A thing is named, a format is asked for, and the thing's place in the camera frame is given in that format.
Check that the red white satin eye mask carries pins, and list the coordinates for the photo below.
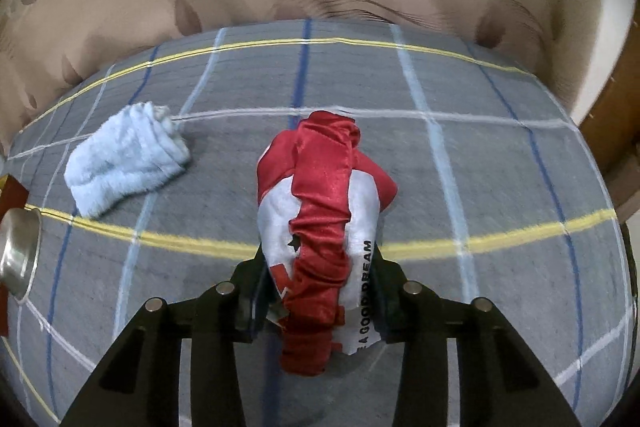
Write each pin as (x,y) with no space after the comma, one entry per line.
(319,199)

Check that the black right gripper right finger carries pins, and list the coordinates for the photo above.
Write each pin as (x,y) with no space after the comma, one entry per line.
(388,282)

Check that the steel bowl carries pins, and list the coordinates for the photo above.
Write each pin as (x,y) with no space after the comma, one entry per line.
(20,249)

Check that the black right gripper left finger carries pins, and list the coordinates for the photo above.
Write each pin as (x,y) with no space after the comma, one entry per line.
(253,283)

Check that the brown wooden door frame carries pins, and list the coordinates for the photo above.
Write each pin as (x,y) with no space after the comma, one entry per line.
(611,129)

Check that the red gold gift box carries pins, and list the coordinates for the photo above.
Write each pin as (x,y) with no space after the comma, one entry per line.
(13,195)

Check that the grey plaid bed sheet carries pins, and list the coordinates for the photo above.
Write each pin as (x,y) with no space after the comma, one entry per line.
(498,196)

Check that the light blue fluffy towel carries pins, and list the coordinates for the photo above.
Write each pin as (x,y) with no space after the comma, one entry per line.
(135,151)

